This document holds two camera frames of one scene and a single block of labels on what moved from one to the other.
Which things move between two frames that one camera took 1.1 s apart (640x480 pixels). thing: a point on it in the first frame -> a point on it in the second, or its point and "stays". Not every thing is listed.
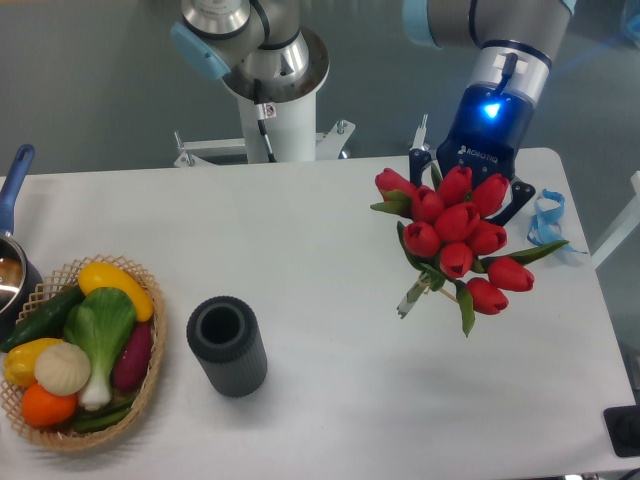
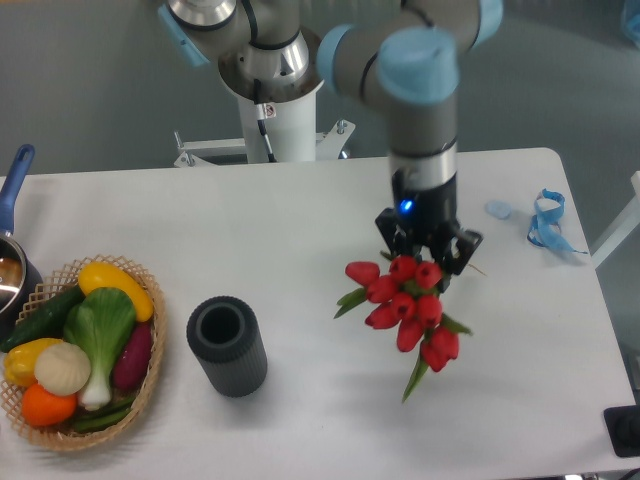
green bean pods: (102, 419) stays
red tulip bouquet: (448, 240) -> (405, 295)
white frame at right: (624, 229) stays
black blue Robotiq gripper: (503, 86) -> (431, 218)
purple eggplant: (132, 361) stays
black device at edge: (623, 427) stays
